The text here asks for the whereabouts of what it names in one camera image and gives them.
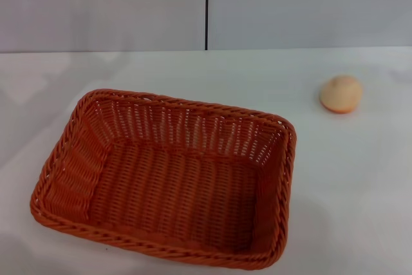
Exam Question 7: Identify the orange woven plastic basket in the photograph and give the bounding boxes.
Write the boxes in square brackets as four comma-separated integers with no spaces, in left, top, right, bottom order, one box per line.
[30,88,297,275]

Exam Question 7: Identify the pale peach-coloured round fruit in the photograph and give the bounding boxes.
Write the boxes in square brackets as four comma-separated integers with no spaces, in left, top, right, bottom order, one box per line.
[319,75,364,115]

